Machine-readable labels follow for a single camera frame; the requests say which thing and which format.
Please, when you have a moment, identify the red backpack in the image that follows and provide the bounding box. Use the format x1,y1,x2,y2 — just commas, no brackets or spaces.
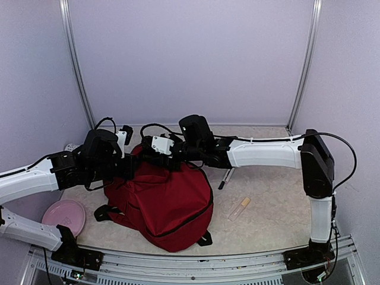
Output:
94,162,214,252

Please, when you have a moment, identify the white pen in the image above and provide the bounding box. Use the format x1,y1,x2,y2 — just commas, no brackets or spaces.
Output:
218,167,235,190

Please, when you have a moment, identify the pale pink tube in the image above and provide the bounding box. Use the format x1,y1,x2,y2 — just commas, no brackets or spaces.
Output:
229,197,251,221

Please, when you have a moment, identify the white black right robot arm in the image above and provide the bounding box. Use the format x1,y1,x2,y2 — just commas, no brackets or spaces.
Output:
140,115,335,264

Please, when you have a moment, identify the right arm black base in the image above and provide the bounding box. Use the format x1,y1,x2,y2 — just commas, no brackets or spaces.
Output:
283,240,335,270

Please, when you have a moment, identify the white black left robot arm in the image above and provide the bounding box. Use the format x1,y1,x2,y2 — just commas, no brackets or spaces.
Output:
1,126,136,264

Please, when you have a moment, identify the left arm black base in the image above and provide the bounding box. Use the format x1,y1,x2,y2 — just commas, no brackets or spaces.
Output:
51,225,103,271

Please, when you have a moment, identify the white patterned mug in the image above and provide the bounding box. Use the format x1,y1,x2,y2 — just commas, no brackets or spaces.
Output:
64,143,79,152

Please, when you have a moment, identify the pink plate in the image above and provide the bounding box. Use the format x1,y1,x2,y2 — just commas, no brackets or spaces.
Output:
42,199,86,238

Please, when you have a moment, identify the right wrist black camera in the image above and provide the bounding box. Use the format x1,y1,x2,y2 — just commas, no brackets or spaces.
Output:
140,123,175,156

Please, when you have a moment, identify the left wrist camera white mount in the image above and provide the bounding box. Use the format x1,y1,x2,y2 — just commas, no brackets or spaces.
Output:
116,125,134,159

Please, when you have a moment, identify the black left camera cable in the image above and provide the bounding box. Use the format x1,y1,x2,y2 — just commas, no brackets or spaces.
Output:
94,117,117,134

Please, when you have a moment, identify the aluminium front rail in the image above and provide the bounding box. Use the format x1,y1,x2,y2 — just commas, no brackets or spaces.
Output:
22,248,366,285

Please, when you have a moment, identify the left aluminium frame post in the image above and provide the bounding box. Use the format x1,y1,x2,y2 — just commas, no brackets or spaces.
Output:
59,0,96,129

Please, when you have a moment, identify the aluminium frame post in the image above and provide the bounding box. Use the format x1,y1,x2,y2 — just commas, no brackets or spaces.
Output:
59,0,96,129
286,0,323,133

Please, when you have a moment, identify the right aluminium frame post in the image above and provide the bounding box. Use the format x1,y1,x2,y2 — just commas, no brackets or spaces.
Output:
286,0,323,133

